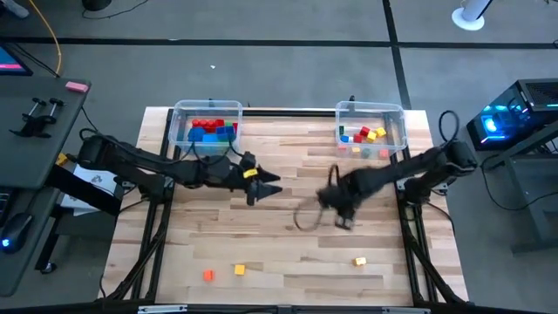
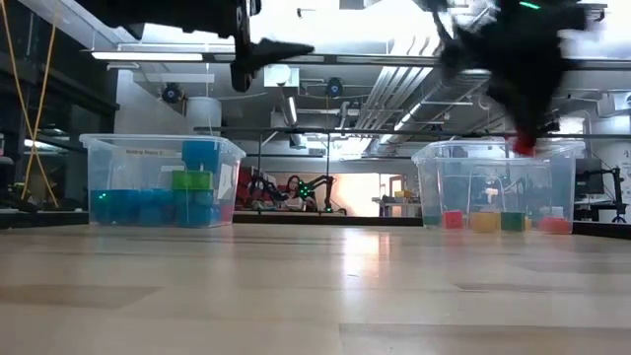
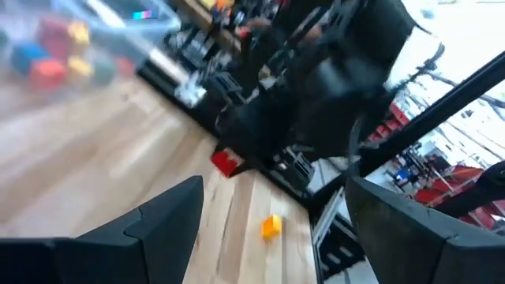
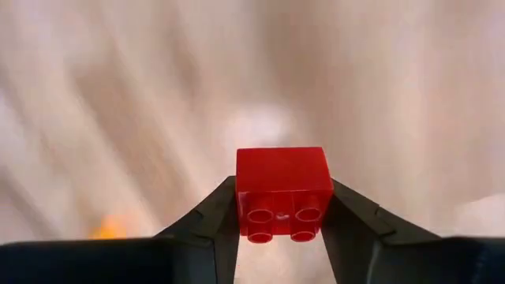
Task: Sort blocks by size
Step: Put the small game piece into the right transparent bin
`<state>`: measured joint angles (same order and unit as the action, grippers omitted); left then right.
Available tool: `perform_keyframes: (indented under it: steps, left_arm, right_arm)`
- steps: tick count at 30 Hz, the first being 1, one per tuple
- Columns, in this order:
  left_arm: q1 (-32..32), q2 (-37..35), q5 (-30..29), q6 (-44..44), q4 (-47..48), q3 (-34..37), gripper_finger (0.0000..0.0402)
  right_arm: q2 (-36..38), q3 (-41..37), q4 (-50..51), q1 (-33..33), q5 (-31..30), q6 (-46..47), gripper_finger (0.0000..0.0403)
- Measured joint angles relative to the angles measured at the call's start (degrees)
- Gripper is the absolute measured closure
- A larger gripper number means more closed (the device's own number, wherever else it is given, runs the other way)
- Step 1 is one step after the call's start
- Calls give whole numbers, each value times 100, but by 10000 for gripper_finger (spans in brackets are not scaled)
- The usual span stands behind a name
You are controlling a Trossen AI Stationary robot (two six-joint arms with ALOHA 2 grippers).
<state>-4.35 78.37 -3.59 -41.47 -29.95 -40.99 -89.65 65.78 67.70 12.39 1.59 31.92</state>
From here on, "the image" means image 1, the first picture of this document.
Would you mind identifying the silver metal bracket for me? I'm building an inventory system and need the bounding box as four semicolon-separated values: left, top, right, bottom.
381;307;432;314
137;304;189;314

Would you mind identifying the black power cable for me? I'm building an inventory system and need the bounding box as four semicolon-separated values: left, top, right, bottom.
480;152;558;213

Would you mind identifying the white paper sheet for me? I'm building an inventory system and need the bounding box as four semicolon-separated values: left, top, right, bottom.
59;160;126;218

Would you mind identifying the black aluminium table frame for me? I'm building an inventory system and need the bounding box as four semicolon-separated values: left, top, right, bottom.
98;106;470;306

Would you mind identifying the black pole white round base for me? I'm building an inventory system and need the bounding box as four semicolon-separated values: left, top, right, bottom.
451;0;496;32

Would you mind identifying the clear plastic bin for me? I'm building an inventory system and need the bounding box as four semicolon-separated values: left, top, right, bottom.
167;99;243;157
334;100;409;160

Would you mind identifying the monitor with blue screen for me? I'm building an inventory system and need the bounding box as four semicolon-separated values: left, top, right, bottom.
0;42;35;78

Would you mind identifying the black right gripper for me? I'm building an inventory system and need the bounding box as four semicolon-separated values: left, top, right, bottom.
319;175;365;231

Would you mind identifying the yellow cable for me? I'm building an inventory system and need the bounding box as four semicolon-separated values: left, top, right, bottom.
26;0;65;78

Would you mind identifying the black desk clamp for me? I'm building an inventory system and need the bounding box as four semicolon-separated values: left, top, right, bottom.
9;97;66;140

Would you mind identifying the dark grey side table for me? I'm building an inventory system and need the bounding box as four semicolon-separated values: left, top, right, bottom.
479;126;558;255

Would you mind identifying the black flat bar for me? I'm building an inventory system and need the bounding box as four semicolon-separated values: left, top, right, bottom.
45;164;123;217

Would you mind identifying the black computer mouse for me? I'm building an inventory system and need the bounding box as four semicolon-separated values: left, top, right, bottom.
1;211;35;255

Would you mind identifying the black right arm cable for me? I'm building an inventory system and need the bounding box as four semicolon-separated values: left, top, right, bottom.
291;109;462;233

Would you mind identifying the dark grey desk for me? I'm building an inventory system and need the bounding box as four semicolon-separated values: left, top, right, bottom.
0;76;92;298

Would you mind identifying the black computer with blue light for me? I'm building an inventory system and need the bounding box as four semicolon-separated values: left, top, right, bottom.
466;78;558;153

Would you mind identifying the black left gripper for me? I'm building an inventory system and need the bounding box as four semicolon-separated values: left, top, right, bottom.
228;150;284;207

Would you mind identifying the black keyboard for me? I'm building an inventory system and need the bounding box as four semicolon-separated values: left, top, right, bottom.
0;187;12;219

